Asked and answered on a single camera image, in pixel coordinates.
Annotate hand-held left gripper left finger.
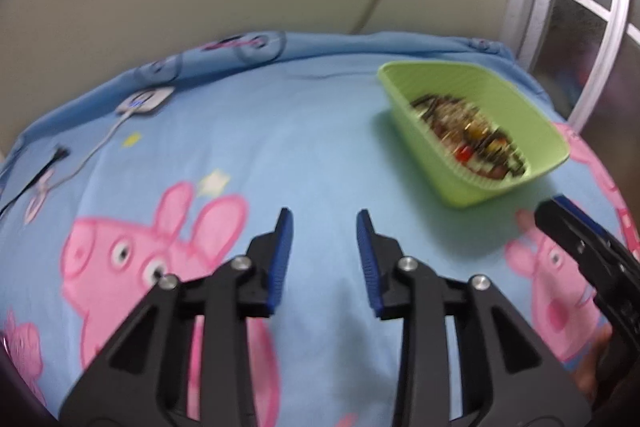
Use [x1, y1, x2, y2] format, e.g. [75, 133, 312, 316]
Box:
[60, 208, 293, 427]

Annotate small colourful items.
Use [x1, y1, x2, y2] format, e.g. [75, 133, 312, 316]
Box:
[480, 132, 531, 180]

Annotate person's right hand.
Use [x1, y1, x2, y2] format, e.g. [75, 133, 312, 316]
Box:
[575, 324, 613, 403]

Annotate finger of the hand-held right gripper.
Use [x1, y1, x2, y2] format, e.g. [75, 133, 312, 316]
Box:
[535, 196, 640, 293]

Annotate black bead bracelet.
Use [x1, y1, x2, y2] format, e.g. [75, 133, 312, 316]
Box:
[410, 93, 466, 120]

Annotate blue cartoon pig bed sheet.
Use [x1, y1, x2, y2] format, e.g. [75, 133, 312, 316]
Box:
[0, 31, 640, 427]

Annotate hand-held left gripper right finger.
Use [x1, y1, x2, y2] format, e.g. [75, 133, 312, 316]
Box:
[357, 209, 591, 427]

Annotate green plastic basket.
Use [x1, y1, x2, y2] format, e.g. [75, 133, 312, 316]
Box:
[377, 61, 571, 208]

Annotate white window frame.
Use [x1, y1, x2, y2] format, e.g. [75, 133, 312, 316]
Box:
[502, 0, 640, 132]

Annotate black cable with connector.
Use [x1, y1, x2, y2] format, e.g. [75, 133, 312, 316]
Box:
[0, 147, 71, 212]

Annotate brown wooden bead bracelet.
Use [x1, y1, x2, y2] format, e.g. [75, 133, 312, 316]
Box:
[427, 114, 481, 142]

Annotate white square controller device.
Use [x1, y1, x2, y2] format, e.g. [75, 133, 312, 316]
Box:
[116, 87, 176, 118]

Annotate white cable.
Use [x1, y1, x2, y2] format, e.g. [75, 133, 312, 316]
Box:
[30, 114, 131, 202]

